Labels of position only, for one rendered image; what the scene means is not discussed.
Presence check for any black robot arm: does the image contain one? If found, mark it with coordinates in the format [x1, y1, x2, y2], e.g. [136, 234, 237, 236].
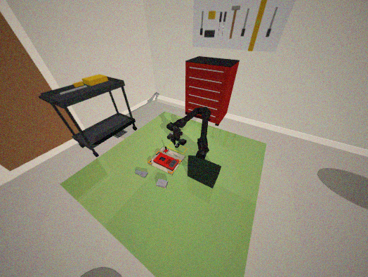
[166, 107, 211, 160]

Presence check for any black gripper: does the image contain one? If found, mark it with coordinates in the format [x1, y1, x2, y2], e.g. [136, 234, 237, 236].
[167, 133, 187, 147]

